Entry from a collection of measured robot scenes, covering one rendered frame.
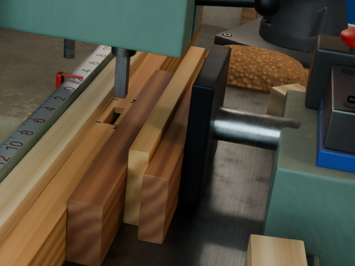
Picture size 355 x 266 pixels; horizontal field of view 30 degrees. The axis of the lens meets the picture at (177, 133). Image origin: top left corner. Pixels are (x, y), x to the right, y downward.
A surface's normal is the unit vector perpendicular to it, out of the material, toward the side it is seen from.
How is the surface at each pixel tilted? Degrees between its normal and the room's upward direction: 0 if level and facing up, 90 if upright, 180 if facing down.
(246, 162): 0
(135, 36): 90
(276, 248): 0
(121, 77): 90
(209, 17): 90
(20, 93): 0
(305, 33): 73
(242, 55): 18
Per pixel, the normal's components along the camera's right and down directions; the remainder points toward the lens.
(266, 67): 0.02, -0.49
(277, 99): -0.85, 0.15
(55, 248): 0.97, 0.18
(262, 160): 0.11, -0.89
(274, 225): -0.20, 0.42
